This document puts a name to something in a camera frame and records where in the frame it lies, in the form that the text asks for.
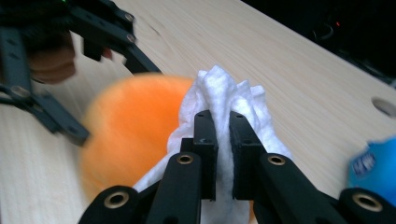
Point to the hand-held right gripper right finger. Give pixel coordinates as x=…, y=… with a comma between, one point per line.
x=244, y=143

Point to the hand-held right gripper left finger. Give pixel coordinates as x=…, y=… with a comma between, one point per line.
x=207, y=143

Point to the white wet wipe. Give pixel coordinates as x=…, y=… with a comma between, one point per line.
x=222, y=93

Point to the orange plush toy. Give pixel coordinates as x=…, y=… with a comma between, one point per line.
x=130, y=133

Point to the blue wet wipes pack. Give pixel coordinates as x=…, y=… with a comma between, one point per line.
x=373, y=168

